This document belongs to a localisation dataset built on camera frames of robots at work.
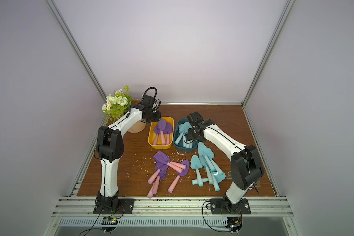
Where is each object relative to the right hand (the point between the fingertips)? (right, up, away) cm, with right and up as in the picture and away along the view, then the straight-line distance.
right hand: (193, 131), depth 88 cm
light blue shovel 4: (+9, -14, +3) cm, 17 cm away
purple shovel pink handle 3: (-5, -19, -1) cm, 20 cm away
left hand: (-20, +9, +11) cm, 25 cm away
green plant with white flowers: (-43, +16, -9) cm, 47 cm away
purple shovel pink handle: (-21, +3, +12) cm, 25 cm away
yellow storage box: (-16, +7, +16) cm, 23 cm away
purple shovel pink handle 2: (-17, -1, +15) cm, 23 cm away
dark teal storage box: (-9, -7, +8) cm, 14 cm away
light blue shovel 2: (-4, -8, +5) cm, 11 cm away
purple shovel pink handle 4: (-20, -16, +1) cm, 26 cm away
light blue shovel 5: (+7, -18, 0) cm, 19 cm away
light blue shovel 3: (+2, -20, 0) cm, 20 cm away
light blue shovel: (-6, +1, +14) cm, 16 cm away
